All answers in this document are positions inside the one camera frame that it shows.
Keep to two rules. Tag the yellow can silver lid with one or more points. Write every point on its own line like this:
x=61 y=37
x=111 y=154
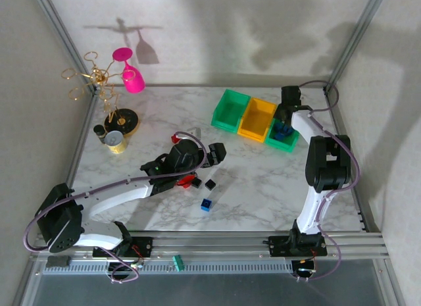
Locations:
x=115 y=144

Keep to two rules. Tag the green terminal connector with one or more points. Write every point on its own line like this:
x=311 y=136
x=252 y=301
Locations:
x=177 y=263

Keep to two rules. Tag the aluminium side rail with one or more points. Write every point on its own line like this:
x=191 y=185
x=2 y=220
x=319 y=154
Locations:
x=81 y=144
x=338 y=128

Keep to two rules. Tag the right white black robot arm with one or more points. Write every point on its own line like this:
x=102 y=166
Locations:
x=309 y=214

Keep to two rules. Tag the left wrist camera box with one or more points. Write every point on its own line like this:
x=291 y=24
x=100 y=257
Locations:
x=194 y=132

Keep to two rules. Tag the green plastic bin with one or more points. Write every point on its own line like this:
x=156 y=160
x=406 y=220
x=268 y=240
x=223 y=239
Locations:
x=230 y=107
x=289 y=144

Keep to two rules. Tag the small black bottle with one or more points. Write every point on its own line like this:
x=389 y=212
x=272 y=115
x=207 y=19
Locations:
x=98 y=131

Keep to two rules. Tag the aluminium frame post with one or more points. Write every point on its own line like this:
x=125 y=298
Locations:
x=354 y=39
x=67 y=39

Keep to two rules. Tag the pink plastic wine glass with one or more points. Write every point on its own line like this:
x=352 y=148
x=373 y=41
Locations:
x=133 y=82

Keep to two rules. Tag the aluminium mounting rail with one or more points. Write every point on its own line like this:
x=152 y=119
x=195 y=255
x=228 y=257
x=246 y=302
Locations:
x=213 y=245

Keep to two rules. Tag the yellow plastic bin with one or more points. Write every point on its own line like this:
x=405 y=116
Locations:
x=256 y=120

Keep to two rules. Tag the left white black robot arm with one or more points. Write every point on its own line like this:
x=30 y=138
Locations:
x=108 y=197

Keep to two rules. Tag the large bright red lego brick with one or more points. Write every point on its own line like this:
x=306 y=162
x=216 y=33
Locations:
x=185 y=183

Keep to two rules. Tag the dark grey block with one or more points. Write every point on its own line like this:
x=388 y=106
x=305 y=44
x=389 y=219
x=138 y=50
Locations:
x=58 y=261

